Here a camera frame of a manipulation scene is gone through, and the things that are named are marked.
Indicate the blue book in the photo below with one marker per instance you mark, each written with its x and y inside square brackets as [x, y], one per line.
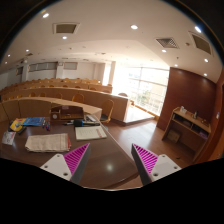
[33, 121]

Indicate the yellow booklet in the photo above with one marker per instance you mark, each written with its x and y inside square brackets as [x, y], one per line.
[17, 124]

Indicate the large bright window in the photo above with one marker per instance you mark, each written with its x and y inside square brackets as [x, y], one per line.
[145, 86]

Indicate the wooden shelf cabinet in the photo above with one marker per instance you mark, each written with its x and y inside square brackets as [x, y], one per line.
[186, 128]

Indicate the wooden desktop box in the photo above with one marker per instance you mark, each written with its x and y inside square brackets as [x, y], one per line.
[66, 112]

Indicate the folded beige striped towel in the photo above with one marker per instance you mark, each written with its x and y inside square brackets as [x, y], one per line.
[48, 143]

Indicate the wooden chair near desk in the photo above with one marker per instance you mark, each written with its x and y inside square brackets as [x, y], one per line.
[107, 108]

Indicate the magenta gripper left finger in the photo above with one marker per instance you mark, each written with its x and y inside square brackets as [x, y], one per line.
[70, 166]

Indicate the white paper notebook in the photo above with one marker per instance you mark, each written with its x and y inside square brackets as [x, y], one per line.
[89, 133]

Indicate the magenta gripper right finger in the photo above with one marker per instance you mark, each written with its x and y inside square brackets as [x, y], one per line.
[152, 167]

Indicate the white card packet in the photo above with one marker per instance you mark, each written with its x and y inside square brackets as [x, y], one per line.
[8, 138]

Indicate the wooden chair behind box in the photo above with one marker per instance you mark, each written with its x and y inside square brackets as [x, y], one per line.
[78, 98]

